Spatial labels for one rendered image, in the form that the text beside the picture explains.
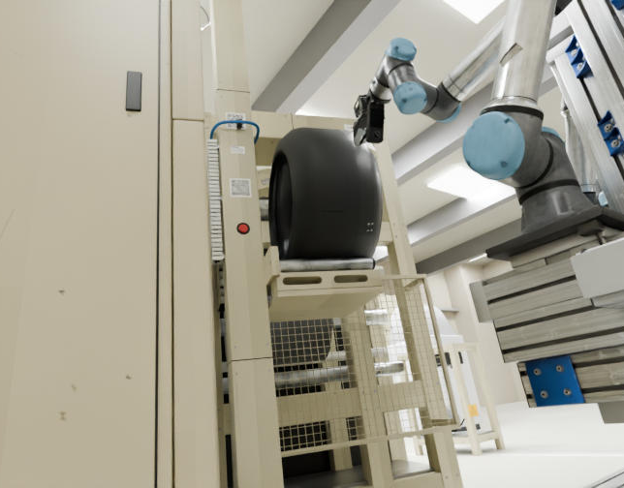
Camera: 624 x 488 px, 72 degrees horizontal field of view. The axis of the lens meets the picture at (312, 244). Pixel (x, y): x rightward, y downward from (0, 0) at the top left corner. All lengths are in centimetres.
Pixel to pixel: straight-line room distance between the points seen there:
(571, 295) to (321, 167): 83
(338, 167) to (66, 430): 110
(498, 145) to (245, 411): 98
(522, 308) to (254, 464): 84
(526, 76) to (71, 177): 79
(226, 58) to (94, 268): 143
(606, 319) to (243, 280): 99
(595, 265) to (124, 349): 67
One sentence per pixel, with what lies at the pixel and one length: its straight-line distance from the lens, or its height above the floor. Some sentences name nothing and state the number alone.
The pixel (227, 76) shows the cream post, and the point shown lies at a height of 173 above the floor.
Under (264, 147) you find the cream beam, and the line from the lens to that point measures 209.
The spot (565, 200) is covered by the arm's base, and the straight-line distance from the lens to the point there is 97.
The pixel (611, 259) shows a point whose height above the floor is 61.
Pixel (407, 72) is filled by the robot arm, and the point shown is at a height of 120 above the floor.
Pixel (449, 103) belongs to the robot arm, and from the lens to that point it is 123.
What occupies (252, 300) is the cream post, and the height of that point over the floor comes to 80.
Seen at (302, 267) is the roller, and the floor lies 89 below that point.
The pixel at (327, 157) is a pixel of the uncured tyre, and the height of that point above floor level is 122.
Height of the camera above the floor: 46
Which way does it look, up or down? 21 degrees up
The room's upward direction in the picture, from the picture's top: 7 degrees counter-clockwise
